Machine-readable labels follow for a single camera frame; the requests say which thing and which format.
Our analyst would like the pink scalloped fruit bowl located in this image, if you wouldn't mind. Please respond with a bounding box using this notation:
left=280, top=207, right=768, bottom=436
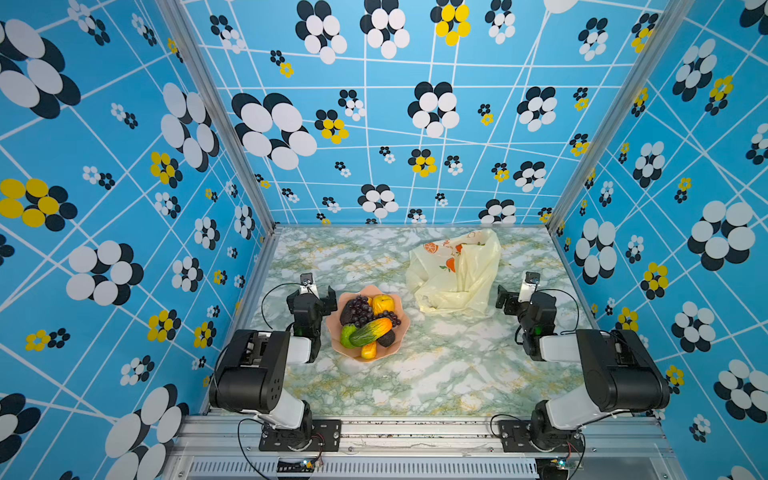
left=325, top=286, right=411, bottom=362

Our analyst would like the green orange papaya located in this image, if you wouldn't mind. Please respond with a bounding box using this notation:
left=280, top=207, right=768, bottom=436
left=351, top=317, right=392, bottom=347

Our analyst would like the cream printed plastic bag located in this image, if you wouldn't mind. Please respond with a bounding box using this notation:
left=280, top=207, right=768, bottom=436
left=406, top=229, right=501, bottom=317

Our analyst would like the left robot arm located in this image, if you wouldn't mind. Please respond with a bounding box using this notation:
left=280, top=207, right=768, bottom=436
left=209, top=283, right=337, bottom=451

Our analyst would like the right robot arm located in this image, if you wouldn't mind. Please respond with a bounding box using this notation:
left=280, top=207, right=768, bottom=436
left=496, top=284, right=671, bottom=451

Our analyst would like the green lime fruit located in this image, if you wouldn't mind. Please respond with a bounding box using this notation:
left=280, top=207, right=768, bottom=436
left=339, top=324, right=358, bottom=349

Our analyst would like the purple grape bunch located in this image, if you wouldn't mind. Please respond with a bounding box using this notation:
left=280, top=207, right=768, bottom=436
left=340, top=295, right=401, bottom=328

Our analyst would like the yellow bell pepper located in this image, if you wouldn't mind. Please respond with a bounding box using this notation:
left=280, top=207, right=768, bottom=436
left=371, top=294, right=395, bottom=317

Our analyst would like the yellow red mango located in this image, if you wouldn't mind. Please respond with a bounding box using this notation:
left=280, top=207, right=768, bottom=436
left=360, top=341, right=378, bottom=361

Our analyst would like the dark avocado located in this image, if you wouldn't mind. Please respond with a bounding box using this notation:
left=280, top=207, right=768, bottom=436
left=377, top=330, right=396, bottom=348

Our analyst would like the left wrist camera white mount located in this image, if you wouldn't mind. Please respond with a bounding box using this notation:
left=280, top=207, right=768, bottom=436
left=299, top=273, right=319, bottom=298

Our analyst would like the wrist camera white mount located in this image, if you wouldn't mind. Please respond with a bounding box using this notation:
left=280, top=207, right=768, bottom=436
left=518, top=271, right=541, bottom=302
left=299, top=273, right=319, bottom=298

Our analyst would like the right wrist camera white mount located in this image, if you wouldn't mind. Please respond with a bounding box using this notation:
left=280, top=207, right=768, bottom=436
left=518, top=271, right=541, bottom=302

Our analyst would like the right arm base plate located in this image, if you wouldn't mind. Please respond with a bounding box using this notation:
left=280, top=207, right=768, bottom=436
left=497, top=419, right=584, bottom=455

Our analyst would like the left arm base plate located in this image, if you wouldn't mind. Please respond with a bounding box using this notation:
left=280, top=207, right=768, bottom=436
left=259, top=419, right=342, bottom=453

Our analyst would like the aluminium front rail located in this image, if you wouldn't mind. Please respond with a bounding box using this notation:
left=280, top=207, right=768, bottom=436
left=161, top=414, right=685, bottom=479

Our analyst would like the left aluminium corner post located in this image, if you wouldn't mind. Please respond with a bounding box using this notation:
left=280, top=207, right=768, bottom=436
left=157, top=0, right=275, bottom=238

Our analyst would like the aluminium corner post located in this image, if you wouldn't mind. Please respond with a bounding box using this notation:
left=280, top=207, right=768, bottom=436
left=547, top=0, right=697, bottom=229
left=157, top=0, right=275, bottom=238

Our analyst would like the right aluminium corner post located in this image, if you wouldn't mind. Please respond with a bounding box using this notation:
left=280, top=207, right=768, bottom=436
left=547, top=0, right=697, bottom=229

